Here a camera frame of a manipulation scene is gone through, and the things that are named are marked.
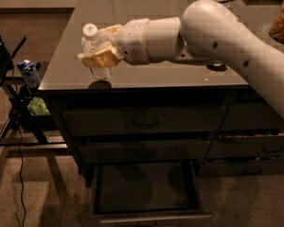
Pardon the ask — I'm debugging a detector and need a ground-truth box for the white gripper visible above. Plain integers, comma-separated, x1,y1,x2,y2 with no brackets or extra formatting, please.
78,18,151,68

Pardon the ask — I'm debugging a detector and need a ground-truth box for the clear plastic water bottle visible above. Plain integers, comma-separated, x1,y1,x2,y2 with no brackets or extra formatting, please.
81,24,112,80

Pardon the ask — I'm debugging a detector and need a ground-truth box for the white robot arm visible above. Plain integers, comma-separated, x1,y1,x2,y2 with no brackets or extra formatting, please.
78,0,284,118

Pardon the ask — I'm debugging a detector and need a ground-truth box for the dark cabinet with grey counter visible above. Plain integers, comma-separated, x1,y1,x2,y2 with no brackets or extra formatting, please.
39,0,284,182

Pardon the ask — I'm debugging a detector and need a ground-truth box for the dark middle left drawer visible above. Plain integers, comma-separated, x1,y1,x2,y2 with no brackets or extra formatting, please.
78,139,210,164

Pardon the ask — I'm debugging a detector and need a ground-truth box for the dark drawer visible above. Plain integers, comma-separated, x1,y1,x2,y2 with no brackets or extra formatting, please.
78,139,210,164
206,136,284,159
198,159,284,177
221,103,284,131
62,106,226,136

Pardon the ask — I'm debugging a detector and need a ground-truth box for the dark top left drawer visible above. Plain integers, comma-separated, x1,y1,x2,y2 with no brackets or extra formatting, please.
62,106,226,136

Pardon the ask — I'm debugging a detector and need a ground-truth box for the dark top right drawer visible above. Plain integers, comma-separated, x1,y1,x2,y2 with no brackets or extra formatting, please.
221,103,284,131

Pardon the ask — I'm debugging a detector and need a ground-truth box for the open bottom drawer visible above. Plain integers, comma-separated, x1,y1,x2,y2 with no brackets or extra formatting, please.
83,160,212,227

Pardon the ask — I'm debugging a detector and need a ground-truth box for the dark middle right drawer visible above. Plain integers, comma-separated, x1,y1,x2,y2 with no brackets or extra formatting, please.
206,136,284,159

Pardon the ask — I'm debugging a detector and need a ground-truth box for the dark bottom right drawer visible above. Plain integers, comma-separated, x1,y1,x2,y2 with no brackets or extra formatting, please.
198,159,284,177

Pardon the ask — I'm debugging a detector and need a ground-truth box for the green snack bag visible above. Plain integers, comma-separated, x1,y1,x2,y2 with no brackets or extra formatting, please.
27,97,50,116

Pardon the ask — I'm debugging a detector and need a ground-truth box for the black power cable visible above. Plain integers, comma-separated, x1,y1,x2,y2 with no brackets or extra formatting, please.
8,55,28,227

